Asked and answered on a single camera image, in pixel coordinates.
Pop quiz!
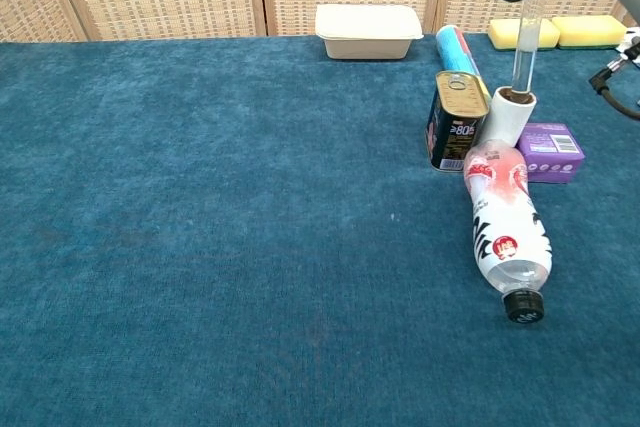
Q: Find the yellow sponge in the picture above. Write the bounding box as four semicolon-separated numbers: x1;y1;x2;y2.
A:
488;18;561;52
551;15;627;51

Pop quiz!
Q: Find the beige lidded food container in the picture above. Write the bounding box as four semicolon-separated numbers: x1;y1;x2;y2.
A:
314;3;425;61

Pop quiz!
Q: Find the blue table cloth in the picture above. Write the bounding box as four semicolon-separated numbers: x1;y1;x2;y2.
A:
0;31;640;427

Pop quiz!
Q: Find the white red plastic bottle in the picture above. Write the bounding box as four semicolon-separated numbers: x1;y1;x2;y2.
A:
463;140;555;324

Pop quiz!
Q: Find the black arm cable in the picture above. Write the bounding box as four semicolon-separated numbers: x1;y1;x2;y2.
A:
588;36;640;122

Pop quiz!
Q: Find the small purple box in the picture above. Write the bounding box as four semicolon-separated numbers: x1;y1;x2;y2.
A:
517;121;587;184

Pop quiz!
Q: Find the blue cling wrap roll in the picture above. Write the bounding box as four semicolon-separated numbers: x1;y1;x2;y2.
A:
433;24;489;93

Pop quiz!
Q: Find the white paper roll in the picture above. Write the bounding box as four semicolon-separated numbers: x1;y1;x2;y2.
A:
480;86;538;148

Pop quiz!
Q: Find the glass test tube white cap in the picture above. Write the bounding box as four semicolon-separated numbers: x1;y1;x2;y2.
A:
510;0;544;94

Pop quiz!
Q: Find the gold lidded luncheon meat can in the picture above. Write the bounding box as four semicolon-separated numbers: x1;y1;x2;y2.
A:
424;70;492;174

